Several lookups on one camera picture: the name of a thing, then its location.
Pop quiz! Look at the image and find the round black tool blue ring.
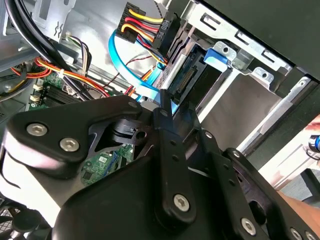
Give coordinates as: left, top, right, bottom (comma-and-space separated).
303, 133, 320, 161

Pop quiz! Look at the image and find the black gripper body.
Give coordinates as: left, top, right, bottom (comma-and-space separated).
51, 149, 241, 240

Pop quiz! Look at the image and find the person hand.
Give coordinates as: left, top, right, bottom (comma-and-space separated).
305, 119, 320, 132

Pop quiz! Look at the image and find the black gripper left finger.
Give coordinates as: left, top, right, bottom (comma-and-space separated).
1, 88, 197, 227

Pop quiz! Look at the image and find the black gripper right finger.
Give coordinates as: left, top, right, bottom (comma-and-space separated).
172, 103, 320, 240

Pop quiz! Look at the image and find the hard disk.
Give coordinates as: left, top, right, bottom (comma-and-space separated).
159, 41, 285, 151

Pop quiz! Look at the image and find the blue data wire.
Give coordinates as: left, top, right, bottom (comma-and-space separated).
107, 31, 181, 113

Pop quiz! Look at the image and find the disk power wire black connector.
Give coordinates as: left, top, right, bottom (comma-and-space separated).
117, 1, 182, 66

